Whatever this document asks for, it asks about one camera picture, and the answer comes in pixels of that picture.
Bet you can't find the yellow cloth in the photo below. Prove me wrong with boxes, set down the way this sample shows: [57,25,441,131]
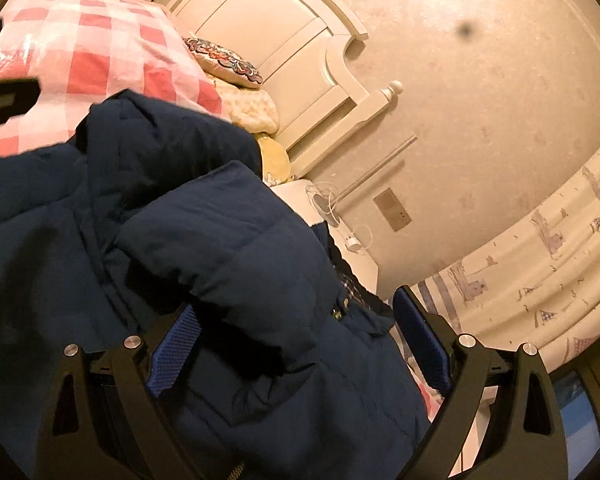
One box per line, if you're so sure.
[256,132,297,184]

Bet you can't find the white thin pole lamp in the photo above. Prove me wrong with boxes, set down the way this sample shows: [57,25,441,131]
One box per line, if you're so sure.
[305,135,417,227]

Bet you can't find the cream floral pillow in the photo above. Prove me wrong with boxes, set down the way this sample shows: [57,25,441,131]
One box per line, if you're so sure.
[205,74,281,134]

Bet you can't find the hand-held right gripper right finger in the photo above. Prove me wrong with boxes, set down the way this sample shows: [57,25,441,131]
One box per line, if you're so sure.
[391,285,569,480]

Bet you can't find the embroidered round pillow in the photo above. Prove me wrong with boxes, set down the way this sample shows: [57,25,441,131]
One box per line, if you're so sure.
[182,35,264,89]

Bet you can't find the navy blue down jacket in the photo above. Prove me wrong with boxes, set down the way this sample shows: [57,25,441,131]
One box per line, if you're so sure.
[0,88,433,480]

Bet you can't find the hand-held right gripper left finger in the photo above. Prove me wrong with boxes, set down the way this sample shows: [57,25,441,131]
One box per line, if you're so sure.
[30,302,206,480]

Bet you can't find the white nightstand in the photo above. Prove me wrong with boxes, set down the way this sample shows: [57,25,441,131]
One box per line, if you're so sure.
[270,178,381,306]

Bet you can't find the ship print curtain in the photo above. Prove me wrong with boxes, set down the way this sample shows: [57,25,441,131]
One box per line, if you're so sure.
[410,127,600,361]

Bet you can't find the white charger with cable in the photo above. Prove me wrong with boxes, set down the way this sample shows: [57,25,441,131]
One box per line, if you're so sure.
[345,224,377,252]

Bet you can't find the metal wall switch panel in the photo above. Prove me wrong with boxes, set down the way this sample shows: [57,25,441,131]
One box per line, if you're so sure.
[373,188,413,233]

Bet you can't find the white wooden headboard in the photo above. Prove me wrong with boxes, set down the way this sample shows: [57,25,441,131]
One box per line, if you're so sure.
[167,0,405,178]

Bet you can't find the pink checkered bed cover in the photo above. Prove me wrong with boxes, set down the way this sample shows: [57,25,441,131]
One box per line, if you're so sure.
[0,0,448,421]

